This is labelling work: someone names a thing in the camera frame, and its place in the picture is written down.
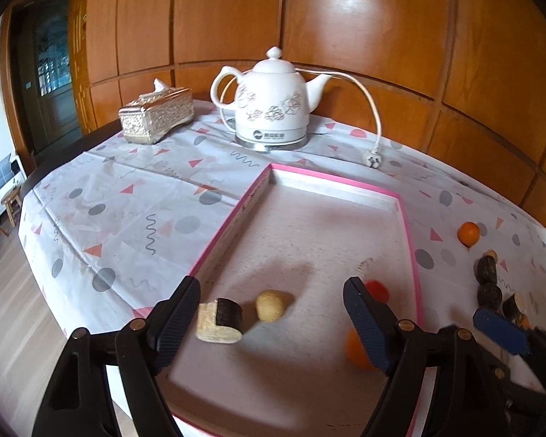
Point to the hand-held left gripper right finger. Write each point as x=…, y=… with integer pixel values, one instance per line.
x=368, y=327

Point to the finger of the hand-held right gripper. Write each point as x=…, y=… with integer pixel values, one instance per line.
x=500, y=330

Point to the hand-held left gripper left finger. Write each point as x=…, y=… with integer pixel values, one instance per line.
x=177, y=321

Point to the small orange carrot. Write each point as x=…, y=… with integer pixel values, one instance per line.
x=524, y=321

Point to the dark-skinned sugarcane chunk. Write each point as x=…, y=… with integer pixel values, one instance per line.
x=514, y=307

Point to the large orange with stem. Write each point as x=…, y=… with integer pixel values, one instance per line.
x=357, y=353

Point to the red tomato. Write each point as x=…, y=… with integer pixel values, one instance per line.
x=378, y=290

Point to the sushi roll piece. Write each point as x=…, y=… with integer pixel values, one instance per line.
x=220, y=323

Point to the pink rimmed white tray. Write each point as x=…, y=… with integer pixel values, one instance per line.
x=323, y=246

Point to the small tan round potato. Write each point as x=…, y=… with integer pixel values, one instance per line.
x=270, y=305

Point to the small mandarin orange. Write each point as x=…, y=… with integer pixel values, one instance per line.
x=467, y=233

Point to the white patterned tablecloth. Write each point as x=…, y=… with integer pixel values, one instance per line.
x=141, y=191

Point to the silver kettle base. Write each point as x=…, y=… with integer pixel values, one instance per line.
x=273, y=144

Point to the small wooden stool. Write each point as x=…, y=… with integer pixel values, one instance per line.
x=12, y=202

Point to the silver ornate tissue box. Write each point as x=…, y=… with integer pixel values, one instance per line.
x=157, y=116

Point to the white tissue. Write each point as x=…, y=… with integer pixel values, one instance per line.
x=160, y=86

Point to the white floral ceramic kettle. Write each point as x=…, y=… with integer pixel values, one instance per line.
x=273, y=95

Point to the dark glass panel door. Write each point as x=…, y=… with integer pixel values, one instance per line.
x=50, y=77

